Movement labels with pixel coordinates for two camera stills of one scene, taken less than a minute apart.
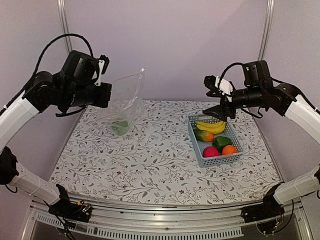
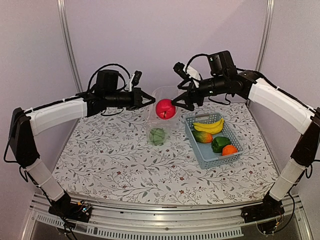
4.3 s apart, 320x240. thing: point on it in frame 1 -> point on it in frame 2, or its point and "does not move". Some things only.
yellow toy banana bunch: [213, 127] does not move
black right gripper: [224, 106] -> [185, 95]
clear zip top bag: [127, 103] -> [163, 122]
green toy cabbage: [120, 127] -> [157, 136]
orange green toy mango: [203, 136] does not move
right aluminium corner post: [270, 12] does not move
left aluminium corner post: [62, 10] does not move
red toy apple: [210, 151] -> [165, 109]
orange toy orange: [229, 149] does not move
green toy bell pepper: [219, 141] does not move
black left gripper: [103, 101] -> [137, 93]
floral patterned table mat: [154, 164] does not move
